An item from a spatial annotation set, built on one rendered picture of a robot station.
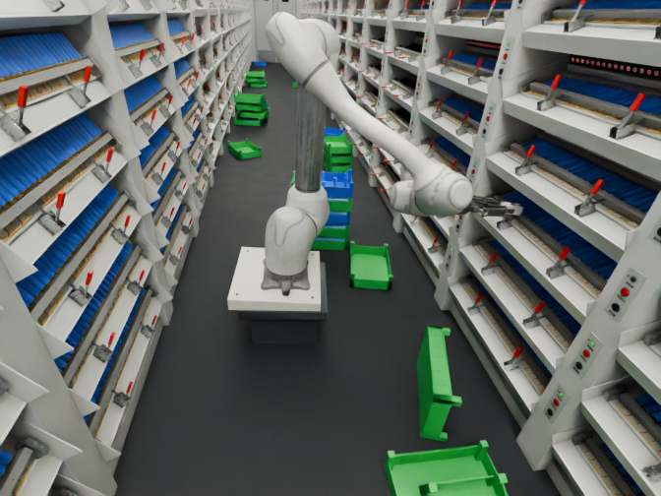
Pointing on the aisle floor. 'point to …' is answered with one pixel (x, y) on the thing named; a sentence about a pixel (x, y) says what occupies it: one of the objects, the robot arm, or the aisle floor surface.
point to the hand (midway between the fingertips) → (510, 208)
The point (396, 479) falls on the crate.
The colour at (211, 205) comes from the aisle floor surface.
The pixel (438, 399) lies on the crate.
